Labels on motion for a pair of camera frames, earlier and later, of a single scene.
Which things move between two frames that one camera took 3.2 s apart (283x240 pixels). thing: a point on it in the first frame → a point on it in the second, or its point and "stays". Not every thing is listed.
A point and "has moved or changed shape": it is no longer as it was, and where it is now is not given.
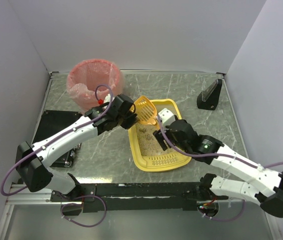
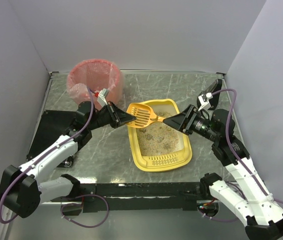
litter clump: x=149 y=137 stays
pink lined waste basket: x=84 y=76 stays
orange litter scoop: x=146 y=112 has moved or changed shape
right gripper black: x=163 y=136 → x=189 y=120
